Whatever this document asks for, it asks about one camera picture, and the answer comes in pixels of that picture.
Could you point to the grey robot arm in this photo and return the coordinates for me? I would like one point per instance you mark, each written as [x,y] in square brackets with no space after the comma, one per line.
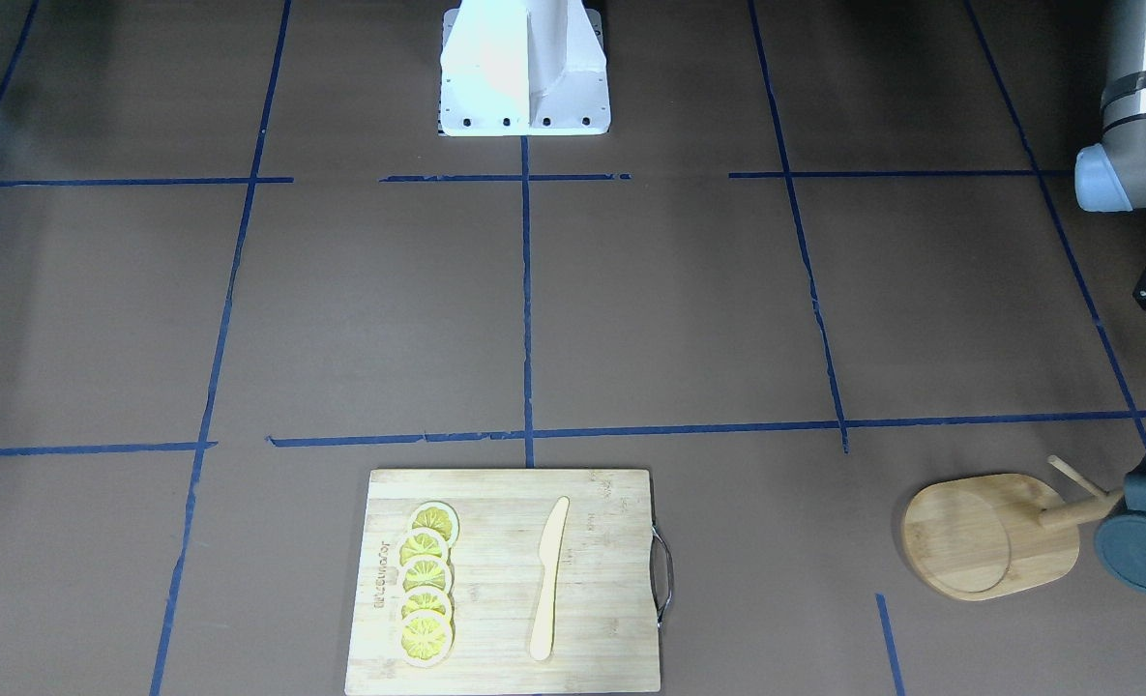
[1110,177]

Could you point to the wooden cup storage rack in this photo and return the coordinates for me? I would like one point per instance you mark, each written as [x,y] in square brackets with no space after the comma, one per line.
[984,537]

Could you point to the yellow plastic knife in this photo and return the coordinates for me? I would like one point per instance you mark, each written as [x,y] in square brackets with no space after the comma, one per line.
[541,640]

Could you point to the white pillar with base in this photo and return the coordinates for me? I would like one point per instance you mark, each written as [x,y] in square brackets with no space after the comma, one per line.
[524,68]

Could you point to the bamboo cutting board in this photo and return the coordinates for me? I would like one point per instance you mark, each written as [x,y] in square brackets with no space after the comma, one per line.
[607,620]

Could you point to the lemon slice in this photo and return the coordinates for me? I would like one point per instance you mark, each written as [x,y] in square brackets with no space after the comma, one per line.
[437,516]
[423,543]
[424,598]
[426,638]
[428,571]

